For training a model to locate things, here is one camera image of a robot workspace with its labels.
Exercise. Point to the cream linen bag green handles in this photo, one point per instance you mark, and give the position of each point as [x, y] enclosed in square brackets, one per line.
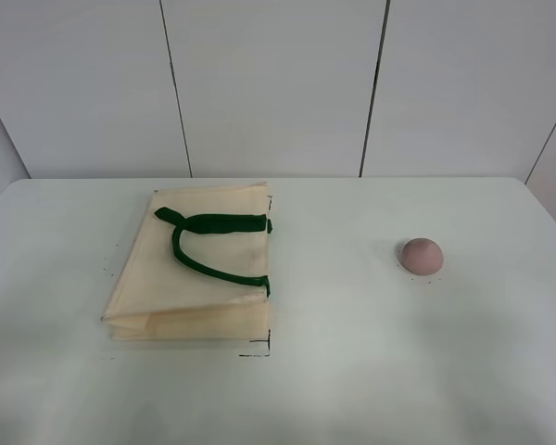
[198, 268]

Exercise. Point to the pink peach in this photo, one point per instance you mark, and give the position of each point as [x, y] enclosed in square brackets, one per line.
[421, 256]

